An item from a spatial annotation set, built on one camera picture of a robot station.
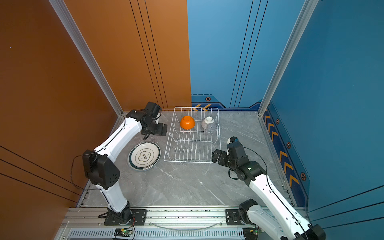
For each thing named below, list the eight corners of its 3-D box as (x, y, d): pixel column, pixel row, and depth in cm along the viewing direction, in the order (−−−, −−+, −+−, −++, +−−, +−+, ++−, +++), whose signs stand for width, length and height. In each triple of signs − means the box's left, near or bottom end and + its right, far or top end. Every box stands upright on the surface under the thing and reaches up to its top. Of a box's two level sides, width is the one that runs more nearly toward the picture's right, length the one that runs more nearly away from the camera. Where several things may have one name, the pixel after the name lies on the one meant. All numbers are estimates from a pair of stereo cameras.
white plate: (125, 171, 90) (123, 168, 88) (134, 144, 103) (132, 141, 100) (157, 171, 90) (156, 168, 88) (162, 144, 103) (161, 141, 100)
